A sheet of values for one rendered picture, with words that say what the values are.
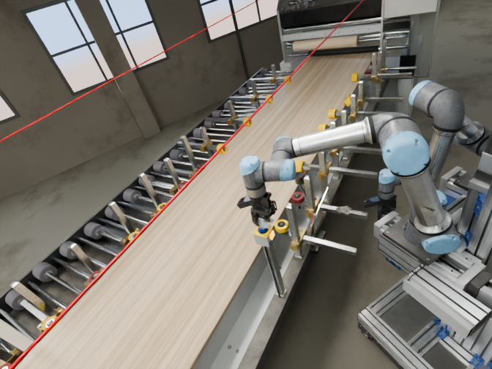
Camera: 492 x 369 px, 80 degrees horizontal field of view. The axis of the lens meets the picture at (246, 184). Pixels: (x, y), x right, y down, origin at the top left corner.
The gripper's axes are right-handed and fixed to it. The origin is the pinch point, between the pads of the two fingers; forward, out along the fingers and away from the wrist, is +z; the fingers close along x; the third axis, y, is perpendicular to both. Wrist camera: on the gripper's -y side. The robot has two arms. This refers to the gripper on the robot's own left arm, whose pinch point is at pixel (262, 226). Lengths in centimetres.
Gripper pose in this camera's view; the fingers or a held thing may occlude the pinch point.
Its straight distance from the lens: 127.3
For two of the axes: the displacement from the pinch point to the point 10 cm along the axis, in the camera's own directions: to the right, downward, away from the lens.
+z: 2.2, 7.6, 6.1
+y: 8.5, 1.6, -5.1
